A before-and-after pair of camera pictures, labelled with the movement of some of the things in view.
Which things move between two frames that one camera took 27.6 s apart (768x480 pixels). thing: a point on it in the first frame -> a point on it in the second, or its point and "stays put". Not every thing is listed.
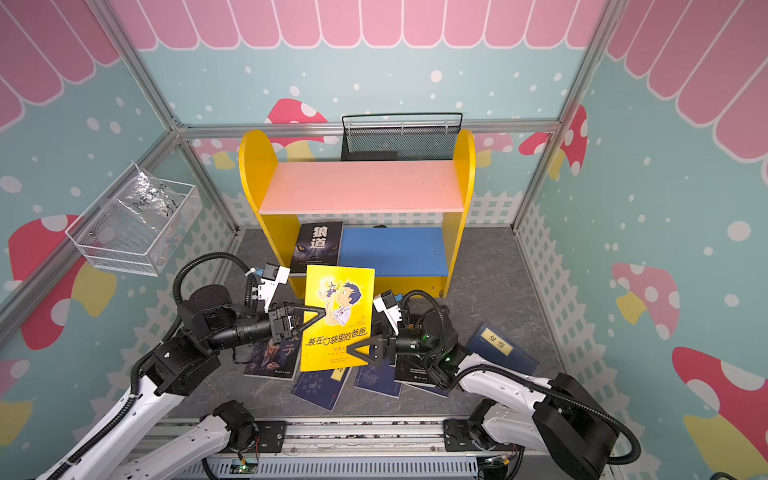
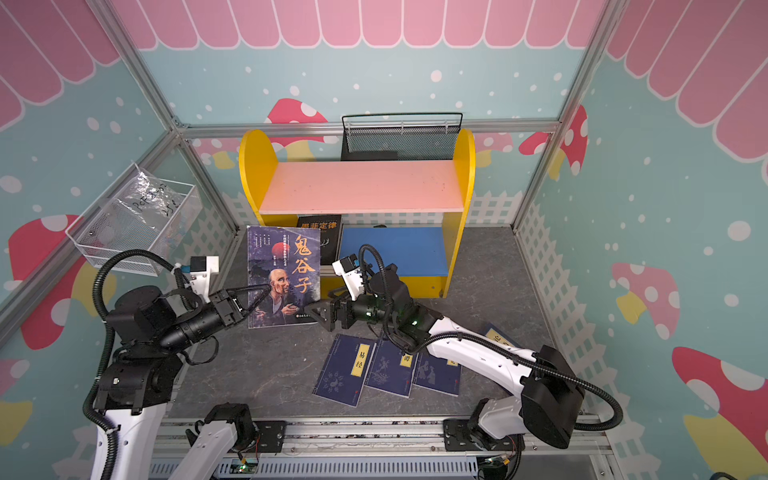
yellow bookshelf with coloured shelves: x=407 y=261 stays put
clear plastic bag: x=141 y=204 stays put
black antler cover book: x=412 y=368 -> x=330 y=226
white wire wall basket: x=140 y=226 stays put
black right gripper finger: x=371 y=358 -> x=325 y=316
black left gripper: x=282 y=330 -> x=226 y=305
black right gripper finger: x=373 y=342 -> x=324 y=309
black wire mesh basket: x=399 y=136 stays put
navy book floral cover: x=379 y=379 stays put
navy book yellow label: x=322 y=387 -> x=345 y=370
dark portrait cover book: x=271 y=360 -> x=288 y=259
